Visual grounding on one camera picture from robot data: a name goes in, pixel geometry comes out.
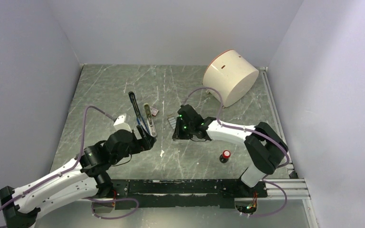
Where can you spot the grey staple strips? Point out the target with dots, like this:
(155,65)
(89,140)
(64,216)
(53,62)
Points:
(172,121)

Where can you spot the brown cardboard staple tray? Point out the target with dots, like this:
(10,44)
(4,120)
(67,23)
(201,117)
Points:
(170,116)

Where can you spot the cream cylindrical container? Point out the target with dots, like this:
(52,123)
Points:
(231,76)

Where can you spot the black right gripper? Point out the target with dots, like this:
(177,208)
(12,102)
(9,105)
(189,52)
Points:
(177,134)

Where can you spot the red white staple box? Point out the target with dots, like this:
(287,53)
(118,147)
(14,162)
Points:
(154,111)

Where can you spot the beige white stapler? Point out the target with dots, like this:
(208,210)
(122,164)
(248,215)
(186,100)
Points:
(149,118)

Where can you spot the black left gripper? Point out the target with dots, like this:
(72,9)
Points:
(145,142)

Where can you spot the blue black stapler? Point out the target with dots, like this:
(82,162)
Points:
(137,112)

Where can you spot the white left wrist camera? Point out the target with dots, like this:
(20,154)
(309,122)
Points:
(121,123)

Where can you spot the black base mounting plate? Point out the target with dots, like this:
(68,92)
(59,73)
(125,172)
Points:
(183,193)

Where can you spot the red black push button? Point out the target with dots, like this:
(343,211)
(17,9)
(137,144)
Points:
(224,157)

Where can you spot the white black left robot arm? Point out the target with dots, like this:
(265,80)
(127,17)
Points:
(84,176)

